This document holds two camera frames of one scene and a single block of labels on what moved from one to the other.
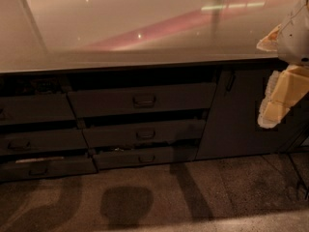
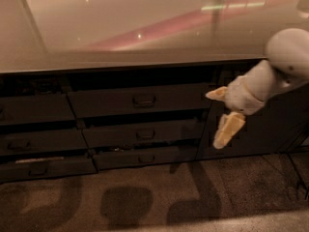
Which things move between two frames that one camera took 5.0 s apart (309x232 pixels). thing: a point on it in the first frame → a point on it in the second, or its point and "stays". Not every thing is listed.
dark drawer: [42, 141] stays
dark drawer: [35, 108] stays
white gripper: [295, 43] → [238, 94]
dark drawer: [147, 158] stays
